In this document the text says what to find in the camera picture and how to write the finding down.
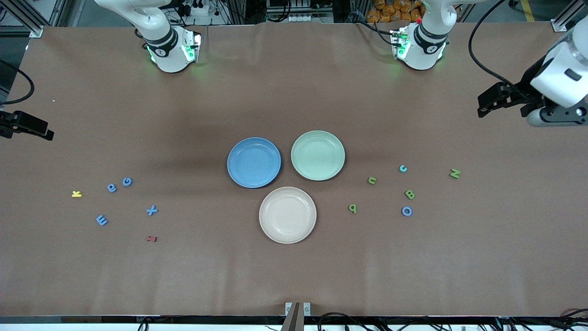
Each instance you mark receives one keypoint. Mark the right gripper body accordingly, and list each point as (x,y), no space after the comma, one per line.
(10,122)

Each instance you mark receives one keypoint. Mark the green foam letter N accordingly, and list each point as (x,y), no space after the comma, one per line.
(455,174)

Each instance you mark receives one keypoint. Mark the blue foam letter a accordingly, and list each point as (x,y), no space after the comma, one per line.
(111,188)

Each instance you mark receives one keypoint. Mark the blue foam letter E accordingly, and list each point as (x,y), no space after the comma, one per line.
(101,220)

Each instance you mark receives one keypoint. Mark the green foam letter B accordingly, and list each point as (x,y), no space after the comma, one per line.
(409,195)

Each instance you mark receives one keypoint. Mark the blue foam letter X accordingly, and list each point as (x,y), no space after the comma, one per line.
(152,210)

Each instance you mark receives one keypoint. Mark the green foam letter q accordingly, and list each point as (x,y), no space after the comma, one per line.
(352,208)

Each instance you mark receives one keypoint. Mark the blue foam letter O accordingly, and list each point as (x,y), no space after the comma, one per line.
(403,211)

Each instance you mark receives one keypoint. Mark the green plate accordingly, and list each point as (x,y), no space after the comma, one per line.
(318,155)

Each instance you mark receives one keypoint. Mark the white power strip with plugs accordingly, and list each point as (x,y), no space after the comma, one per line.
(197,9)

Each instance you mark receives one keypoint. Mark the blue plate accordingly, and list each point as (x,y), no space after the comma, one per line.
(253,163)

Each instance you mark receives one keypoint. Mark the beige plate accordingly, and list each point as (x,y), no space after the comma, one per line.
(287,215)

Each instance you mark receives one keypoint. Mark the brown table cover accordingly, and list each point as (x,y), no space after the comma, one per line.
(294,276)

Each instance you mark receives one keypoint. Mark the aluminium frame post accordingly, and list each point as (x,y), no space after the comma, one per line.
(558,25)
(36,31)

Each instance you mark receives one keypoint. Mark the metal table edge bracket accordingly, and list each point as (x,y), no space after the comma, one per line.
(297,317)

